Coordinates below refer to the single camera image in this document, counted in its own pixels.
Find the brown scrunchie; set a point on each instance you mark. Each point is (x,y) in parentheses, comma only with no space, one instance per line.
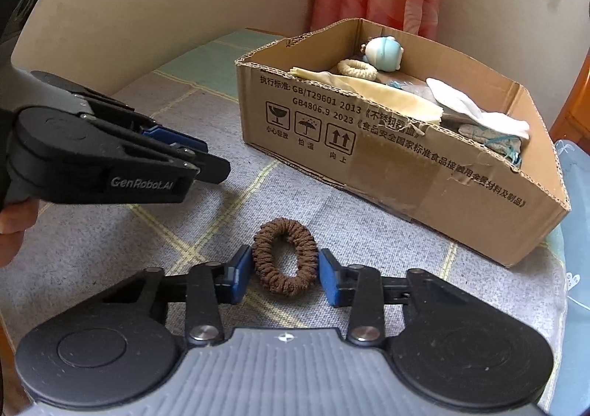
(265,250)

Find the yellow cloth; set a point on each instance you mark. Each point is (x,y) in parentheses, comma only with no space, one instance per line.
(382,96)

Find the plaid blanket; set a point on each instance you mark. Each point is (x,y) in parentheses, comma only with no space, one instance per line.
(138,236)

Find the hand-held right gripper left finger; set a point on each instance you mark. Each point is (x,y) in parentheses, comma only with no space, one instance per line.
(242,277)

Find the white cloth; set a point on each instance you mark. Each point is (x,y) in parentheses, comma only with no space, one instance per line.
(461,100)

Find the blue floral bedsheet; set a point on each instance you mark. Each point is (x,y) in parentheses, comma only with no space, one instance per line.
(574,213)

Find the person's left hand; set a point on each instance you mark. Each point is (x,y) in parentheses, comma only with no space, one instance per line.
(16,231)

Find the wooden headboard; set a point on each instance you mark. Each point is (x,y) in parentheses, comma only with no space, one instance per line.
(576,107)

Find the blue patterned sachet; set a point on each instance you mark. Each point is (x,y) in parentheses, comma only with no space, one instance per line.
(500,142)

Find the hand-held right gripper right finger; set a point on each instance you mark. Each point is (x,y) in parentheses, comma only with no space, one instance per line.
(326,278)

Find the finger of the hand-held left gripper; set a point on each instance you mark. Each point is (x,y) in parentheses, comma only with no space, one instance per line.
(207,167)
(170,138)

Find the cardboard box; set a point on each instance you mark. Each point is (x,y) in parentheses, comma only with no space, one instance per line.
(415,185)

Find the blue tassel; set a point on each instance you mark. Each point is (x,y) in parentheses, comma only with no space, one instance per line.
(395,85)

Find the round blue plush toy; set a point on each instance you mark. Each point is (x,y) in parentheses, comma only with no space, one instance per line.
(385,52)

